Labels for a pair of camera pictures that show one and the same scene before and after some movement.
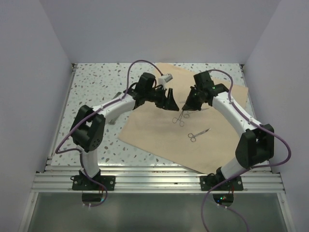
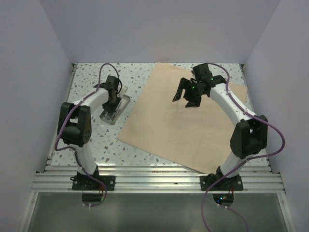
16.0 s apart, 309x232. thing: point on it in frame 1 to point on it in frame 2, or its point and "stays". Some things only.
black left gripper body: [163, 99] to [110, 105]
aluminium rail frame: [58, 179] stays
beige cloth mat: [203, 137] stays
